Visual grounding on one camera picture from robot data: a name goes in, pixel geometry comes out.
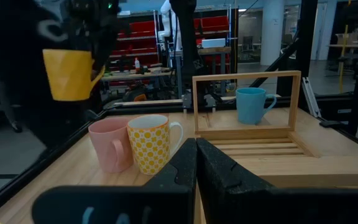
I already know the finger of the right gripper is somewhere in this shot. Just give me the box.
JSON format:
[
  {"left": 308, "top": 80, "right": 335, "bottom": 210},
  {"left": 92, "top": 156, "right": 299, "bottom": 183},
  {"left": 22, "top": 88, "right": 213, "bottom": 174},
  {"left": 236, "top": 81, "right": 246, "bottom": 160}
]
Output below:
[
  {"left": 90, "top": 34, "right": 117, "bottom": 73},
  {"left": 68, "top": 34, "right": 88, "bottom": 51}
]

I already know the yellow post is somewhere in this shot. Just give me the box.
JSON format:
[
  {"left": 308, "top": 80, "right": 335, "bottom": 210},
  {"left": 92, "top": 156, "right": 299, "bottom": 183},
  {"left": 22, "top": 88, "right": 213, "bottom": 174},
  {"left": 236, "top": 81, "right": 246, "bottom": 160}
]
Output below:
[{"left": 339, "top": 24, "right": 350, "bottom": 94}]

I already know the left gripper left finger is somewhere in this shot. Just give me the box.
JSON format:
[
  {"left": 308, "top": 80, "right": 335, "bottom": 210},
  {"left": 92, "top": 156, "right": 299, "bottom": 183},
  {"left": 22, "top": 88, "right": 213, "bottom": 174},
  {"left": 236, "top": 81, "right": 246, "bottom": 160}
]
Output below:
[{"left": 31, "top": 138, "right": 198, "bottom": 224}]

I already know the background desk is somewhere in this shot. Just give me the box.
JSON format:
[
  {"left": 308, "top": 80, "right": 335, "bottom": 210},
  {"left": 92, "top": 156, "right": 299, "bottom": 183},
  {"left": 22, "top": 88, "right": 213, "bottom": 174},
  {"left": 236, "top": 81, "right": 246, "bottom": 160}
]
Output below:
[{"left": 327, "top": 39, "right": 358, "bottom": 50}]

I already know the red bin shelving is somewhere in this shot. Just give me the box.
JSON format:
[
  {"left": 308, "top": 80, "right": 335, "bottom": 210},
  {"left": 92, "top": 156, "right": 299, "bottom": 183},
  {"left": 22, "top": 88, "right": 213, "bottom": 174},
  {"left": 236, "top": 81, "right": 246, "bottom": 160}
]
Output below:
[{"left": 109, "top": 6, "right": 239, "bottom": 88}]

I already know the yellow faceted mug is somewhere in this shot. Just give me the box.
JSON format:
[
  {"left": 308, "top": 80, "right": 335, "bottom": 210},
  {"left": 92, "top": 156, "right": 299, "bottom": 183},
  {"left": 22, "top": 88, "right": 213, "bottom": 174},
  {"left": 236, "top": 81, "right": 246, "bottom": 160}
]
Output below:
[{"left": 42, "top": 49, "right": 106, "bottom": 102}]

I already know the pink mug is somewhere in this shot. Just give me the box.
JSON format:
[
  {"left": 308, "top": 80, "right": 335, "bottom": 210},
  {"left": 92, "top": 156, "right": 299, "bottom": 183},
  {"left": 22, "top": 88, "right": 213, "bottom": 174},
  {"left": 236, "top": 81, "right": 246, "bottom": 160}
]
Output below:
[{"left": 88, "top": 117, "right": 134, "bottom": 174}]

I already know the black table clamp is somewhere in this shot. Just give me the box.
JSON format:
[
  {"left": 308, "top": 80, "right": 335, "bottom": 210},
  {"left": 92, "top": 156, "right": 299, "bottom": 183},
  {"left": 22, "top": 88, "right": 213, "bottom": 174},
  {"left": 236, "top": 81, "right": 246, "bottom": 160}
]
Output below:
[{"left": 318, "top": 119, "right": 341, "bottom": 128}]

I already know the black rig upright post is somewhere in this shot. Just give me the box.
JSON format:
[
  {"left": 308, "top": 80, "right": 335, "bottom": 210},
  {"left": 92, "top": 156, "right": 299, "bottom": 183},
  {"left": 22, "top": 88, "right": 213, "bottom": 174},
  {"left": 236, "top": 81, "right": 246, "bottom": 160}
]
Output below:
[{"left": 249, "top": 0, "right": 319, "bottom": 97}]

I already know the aluminium bracket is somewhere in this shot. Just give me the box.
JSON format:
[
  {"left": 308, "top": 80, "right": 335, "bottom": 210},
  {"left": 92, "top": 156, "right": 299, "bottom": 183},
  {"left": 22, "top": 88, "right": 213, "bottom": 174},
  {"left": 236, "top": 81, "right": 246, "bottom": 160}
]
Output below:
[{"left": 301, "top": 77, "right": 322, "bottom": 118}]

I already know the black aluminium table frame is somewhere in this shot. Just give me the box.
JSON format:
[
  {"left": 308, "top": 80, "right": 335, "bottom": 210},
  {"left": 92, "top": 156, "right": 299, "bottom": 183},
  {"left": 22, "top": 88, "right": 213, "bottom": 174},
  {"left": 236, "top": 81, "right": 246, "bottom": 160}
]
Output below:
[{"left": 0, "top": 93, "right": 358, "bottom": 218}]

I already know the wooden side table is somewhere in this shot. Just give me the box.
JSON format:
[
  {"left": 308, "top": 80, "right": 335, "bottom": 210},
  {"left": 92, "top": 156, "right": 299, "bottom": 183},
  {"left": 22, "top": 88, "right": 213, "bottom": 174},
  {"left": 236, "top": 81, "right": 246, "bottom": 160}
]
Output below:
[{"left": 197, "top": 46, "right": 232, "bottom": 94}]

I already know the person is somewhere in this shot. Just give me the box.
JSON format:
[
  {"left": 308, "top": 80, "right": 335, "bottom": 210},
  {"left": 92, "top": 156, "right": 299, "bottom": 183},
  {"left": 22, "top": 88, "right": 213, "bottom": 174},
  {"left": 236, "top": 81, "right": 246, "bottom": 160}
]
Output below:
[{"left": 0, "top": 0, "right": 105, "bottom": 149}]

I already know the wooden slatted tray with handles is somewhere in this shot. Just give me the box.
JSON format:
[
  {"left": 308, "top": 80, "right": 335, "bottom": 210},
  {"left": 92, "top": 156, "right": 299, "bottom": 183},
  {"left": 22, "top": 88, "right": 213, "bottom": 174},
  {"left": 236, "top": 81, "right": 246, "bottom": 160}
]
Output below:
[{"left": 192, "top": 70, "right": 358, "bottom": 190}]

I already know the white box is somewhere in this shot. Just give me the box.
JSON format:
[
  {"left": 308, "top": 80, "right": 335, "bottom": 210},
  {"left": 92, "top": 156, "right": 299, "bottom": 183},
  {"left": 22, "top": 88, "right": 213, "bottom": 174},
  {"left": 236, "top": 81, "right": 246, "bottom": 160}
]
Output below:
[{"left": 201, "top": 38, "right": 227, "bottom": 49}]

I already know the light blue faceted mug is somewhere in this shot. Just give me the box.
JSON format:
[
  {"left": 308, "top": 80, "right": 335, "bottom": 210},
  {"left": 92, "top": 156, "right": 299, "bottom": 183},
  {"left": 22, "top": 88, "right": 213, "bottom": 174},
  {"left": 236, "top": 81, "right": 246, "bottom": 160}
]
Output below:
[{"left": 235, "top": 87, "right": 278, "bottom": 126}]

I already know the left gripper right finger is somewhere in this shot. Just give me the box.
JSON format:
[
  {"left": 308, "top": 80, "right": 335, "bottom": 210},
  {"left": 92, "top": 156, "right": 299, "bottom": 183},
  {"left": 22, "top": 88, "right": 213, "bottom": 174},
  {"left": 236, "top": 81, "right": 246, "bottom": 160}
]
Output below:
[{"left": 196, "top": 138, "right": 358, "bottom": 224}]

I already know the yellow dotted white mug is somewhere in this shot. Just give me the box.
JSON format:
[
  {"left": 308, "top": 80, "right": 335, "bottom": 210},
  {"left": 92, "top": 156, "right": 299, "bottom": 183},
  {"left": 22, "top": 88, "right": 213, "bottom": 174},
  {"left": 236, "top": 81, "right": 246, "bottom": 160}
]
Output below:
[{"left": 126, "top": 114, "right": 185, "bottom": 175}]

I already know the wooden workbench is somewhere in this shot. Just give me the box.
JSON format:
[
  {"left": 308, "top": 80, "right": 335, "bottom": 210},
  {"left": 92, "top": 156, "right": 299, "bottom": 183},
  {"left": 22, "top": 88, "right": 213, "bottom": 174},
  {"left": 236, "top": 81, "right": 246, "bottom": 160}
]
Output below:
[{"left": 100, "top": 67, "right": 175, "bottom": 82}]

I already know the white column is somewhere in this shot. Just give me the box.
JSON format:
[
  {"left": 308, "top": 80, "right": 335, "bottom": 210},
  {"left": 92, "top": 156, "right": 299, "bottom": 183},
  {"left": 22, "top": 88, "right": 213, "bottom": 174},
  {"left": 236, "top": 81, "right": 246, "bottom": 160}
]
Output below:
[{"left": 260, "top": 0, "right": 285, "bottom": 66}]

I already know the cardboard box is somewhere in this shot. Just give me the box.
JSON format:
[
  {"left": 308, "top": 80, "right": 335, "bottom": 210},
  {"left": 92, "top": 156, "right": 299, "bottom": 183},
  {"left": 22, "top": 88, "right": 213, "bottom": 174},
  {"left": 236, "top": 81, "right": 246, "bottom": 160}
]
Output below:
[{"left": 336, "top": 32, "right": 358, "bottom": 46}]

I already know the white robot figure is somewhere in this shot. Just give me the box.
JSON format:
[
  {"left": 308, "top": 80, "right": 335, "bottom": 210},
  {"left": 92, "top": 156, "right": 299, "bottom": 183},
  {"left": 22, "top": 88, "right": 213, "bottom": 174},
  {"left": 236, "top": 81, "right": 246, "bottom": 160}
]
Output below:
[{"left": 157, "top": 0, "right": 183, "bottom": 52}]

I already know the orange shop vacuum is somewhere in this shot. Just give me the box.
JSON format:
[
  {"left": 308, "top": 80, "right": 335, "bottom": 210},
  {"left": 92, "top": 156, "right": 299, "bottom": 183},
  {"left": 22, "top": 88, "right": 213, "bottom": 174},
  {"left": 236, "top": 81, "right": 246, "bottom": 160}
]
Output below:
[{"left": 121, "top": 82, "right": 149, "bottom": 103}]

